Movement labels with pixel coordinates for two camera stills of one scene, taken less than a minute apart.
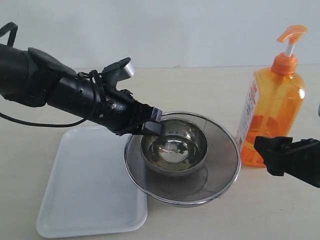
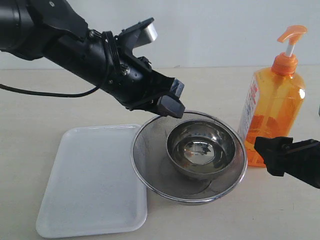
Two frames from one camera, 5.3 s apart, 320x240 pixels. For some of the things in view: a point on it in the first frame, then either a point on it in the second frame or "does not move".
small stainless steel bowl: (181, 149) to (199, 149)
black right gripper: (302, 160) does not move
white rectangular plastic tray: (89, 190) does not move
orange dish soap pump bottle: (274, 103) does not move
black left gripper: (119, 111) to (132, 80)
